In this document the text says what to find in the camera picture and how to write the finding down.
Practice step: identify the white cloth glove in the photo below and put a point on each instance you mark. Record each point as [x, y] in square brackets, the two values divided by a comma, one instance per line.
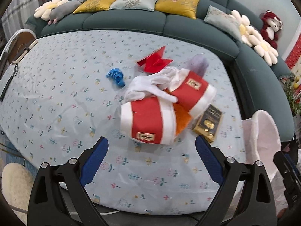
[143, 84]

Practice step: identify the light blue embroidered pillow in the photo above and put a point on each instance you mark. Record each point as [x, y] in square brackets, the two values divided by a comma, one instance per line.
[134, 1]
[221, 20]

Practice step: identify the white flower cushion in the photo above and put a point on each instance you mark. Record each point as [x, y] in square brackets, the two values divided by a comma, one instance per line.
[265, 49]
[44, 8]
[242, 28]

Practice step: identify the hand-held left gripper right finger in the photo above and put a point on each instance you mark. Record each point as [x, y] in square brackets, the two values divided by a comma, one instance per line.
[209, 160]

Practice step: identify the gold and black box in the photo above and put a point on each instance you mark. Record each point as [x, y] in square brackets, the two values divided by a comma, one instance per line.
[208, 122]

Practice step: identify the yellow embroidered pillow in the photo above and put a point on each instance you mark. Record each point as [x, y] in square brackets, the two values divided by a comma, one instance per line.
[176, 3]
[96, 3]

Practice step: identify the black slim stick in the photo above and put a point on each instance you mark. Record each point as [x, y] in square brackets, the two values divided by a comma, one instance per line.
[7, 87]

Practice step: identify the red teddy bear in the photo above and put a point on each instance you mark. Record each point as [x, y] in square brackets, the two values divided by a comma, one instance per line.
[267, 31]

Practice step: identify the cream fluffy rug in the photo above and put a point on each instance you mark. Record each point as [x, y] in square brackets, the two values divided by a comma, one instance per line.
[16, 186]

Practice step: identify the red paper envelope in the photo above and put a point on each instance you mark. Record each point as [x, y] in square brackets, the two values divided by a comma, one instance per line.
[152, 63]

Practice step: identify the red wall decoration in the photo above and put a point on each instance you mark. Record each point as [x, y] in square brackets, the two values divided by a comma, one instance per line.
[294, 57]

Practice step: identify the floral light blue tablecloth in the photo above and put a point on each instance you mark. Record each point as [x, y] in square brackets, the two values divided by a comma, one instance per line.
[58, 87]

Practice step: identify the white bag lined trash bin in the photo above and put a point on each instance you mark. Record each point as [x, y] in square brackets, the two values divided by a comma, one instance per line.
[261, 134]

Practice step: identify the white framed round chair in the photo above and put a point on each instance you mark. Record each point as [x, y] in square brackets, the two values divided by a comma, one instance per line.
[21, 42]

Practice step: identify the blue patterned rug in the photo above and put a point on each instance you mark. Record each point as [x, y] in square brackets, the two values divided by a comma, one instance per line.
[9, 157]

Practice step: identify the grey plush toy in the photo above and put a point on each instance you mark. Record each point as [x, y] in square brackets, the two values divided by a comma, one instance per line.
[63, 9]

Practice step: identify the potted plant with fruits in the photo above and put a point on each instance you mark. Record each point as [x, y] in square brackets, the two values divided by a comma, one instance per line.
[294, 94]

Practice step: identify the blue tape measure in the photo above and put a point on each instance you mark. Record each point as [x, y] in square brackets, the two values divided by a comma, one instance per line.
[115, 75]

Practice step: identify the pale purple plastic bag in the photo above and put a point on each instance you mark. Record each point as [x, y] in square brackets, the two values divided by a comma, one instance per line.
[197, 63]

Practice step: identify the orange tissue paper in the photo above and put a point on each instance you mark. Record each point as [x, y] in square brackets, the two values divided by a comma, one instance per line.
[182, 120]

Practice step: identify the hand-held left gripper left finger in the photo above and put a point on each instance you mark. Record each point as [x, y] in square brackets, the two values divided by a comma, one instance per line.
[94, 162]

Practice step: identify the dark teal sofa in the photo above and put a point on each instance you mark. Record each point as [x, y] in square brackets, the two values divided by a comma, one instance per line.
[122, 21]

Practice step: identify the brown notebook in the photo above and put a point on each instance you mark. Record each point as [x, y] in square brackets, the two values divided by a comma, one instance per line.
[23, 53]

